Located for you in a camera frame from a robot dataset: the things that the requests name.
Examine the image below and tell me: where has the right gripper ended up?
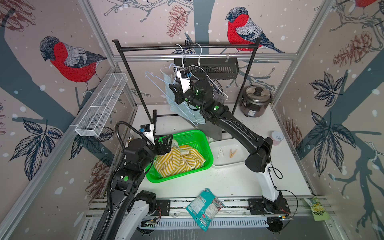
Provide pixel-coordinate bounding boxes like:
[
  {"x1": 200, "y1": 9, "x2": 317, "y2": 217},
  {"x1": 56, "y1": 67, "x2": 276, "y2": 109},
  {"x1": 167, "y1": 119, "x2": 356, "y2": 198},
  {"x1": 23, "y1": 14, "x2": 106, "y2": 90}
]
[{"x1": 170, "y1": 81, "x2": 207, "y2": 112}]

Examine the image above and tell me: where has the yellow striped towel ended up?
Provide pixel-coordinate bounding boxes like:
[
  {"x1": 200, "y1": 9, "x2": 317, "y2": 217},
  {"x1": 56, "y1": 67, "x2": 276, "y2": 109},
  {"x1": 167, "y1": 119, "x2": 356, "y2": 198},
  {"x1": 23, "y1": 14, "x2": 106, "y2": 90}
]
[{"x1": 154, "y1": 145, "x2": 206, "y2": 178}]

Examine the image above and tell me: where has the light blue wire hanger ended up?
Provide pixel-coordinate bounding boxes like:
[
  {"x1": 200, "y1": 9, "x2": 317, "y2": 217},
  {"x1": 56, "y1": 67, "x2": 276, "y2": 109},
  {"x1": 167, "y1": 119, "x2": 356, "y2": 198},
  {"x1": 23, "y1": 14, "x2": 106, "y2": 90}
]
[{"x1": 145, "y1": 64, "x2": 206, "y2": 127}]

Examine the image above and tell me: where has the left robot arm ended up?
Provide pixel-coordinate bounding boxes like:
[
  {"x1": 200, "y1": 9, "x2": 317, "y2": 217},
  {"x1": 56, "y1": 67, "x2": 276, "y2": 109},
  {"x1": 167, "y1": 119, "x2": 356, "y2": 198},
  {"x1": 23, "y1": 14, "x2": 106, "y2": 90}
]
[{"x1": 91, "y1": 135, "x2": 173, "y2": 240}]

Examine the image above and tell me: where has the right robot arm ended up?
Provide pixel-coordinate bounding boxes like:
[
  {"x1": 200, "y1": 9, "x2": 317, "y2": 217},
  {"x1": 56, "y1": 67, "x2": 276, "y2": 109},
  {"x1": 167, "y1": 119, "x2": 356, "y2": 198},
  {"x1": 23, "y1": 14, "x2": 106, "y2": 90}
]
[{"x1": 169, "y1": 80, "x2": 291, "y2": 215}]

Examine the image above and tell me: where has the light blue towel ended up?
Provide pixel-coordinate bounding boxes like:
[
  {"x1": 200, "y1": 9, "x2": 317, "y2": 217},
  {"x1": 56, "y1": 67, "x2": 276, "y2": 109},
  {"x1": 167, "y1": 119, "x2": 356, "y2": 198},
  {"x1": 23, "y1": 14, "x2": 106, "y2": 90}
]
[{"x1": 163, "y1": 73, "x2": 206, "y2": 126}]

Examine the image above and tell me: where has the green plastic basket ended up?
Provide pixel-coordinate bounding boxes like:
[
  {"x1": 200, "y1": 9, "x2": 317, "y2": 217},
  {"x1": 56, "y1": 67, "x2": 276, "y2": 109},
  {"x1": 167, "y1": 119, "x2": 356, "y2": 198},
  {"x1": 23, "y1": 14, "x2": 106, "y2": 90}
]
[{"x1": 146, "y1": 130, "x2": 214, "y2": 184}]

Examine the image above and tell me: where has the dark grey towel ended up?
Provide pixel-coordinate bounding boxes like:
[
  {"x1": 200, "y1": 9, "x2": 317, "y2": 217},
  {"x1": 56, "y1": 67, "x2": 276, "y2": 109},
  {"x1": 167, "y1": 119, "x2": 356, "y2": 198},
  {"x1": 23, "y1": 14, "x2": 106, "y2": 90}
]
[{"x1": 187, "y1": 98, "x2": 224, "y2": 140}]

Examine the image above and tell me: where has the white plastic tray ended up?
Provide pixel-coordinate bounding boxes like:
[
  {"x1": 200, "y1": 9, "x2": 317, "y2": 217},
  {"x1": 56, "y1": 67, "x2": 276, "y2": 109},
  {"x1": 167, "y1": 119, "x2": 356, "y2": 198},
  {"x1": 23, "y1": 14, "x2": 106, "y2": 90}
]
[{"x1": 209, "y1": 139, "x2": 249, "y2": 168}]

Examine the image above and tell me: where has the black clothes rack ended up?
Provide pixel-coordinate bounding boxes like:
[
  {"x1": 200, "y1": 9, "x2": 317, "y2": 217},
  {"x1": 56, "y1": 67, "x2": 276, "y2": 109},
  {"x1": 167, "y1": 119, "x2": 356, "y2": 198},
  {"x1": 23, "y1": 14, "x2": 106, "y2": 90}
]
[{"x1": 113, "y1": 38, "x2": 261, "y2": 125}]

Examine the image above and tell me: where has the teal snack packet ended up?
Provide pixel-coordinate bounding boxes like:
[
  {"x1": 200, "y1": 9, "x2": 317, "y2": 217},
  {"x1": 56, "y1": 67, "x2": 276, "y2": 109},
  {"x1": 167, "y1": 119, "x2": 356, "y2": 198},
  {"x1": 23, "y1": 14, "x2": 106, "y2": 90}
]
[{"x1": 187, "y1": 188, "x2": 224, "y2": 232}]

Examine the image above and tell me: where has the silver rice cooker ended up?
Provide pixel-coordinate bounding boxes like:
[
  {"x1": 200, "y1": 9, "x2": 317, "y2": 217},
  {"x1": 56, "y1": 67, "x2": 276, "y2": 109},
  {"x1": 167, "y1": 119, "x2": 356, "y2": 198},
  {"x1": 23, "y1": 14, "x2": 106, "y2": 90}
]
[{"x1": 240, "y1": 85, "x2": 273, "y2": 118}]

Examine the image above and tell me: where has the pink cup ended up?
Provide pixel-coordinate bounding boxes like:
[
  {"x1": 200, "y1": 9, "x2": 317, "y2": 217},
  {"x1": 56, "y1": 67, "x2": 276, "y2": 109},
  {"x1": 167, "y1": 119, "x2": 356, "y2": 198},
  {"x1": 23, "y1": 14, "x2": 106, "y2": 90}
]
[{"x1": 269, "y1": 131, "x2": 285, "y2": 146}]

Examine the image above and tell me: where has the green yellow label card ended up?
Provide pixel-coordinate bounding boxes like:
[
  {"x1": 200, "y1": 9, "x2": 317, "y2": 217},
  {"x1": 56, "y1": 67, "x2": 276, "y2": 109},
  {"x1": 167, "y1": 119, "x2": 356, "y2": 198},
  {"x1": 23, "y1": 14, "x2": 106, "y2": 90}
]
[{"x1": 304, "y1": 197, "x2": 330, "y2": 222}]

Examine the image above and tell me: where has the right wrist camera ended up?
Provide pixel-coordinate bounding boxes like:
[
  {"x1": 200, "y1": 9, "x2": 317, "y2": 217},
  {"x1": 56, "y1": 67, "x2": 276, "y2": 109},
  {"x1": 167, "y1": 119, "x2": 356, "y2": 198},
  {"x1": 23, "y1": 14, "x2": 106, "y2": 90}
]
[{"x1": 177, "y1": 70, "x2": 192, "y2": 93}]

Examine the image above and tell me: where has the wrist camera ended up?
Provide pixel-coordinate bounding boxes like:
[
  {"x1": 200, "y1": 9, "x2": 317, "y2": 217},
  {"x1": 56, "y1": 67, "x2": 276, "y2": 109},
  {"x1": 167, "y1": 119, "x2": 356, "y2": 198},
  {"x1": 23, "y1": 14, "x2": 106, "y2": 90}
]
[
  {"x1": 177, "y1": 70, "x2": 192, "y2": 93},
  {"x1": 140, "y1": 124, "x2": 155, "y2": 144}
]

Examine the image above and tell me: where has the white wire hanger front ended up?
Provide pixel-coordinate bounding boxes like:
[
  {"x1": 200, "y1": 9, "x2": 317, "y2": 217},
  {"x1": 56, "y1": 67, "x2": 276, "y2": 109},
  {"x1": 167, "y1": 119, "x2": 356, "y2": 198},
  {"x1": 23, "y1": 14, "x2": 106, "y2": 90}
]
[{"x1": 160, "y1": 43, "x2": 216, "y2": 99}]

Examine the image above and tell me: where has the white wire hanger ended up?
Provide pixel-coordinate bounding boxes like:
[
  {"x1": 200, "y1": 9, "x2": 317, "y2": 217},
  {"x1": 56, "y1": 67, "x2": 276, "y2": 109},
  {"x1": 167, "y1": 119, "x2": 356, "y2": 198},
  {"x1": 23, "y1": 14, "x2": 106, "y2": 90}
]
[
  {"x1": 160, "y1": 43, "x2": 216, "y2": 99},
  {"x1": 177, "y1": 48, "x2": 229, "y2": 101}
]

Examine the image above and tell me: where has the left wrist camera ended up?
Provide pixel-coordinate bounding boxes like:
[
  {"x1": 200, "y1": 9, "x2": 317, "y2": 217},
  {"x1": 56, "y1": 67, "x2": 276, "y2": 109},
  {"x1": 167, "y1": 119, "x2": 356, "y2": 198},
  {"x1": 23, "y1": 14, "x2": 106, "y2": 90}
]
[{"x1": 140, "y1": 124, "x2": 155, "y2": 144}]

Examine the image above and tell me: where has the black perforated wall basket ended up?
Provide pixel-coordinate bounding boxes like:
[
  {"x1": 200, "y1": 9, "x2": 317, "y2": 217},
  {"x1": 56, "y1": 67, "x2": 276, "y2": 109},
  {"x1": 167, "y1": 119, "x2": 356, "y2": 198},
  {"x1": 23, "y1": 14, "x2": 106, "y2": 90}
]
[{"x1": 184, "y1": 58, "x2": 239, "y2": 80}]

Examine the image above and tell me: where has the white wire hanger rear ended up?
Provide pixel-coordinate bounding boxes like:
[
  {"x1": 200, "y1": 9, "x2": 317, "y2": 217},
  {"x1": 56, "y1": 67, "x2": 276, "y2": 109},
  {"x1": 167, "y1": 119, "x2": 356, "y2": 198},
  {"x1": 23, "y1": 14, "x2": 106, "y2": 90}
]
[{"x1": 177, "y1": 48, "x2": 229, "y2": 101}]

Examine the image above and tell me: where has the white wire mesh shelf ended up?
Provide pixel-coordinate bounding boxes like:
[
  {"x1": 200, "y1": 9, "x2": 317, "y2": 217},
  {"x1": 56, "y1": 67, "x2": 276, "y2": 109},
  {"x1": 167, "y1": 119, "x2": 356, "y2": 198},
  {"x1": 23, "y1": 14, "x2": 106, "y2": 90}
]
[{"x1": 75, "y1": 73, "x2": 128, "y2": 137}]

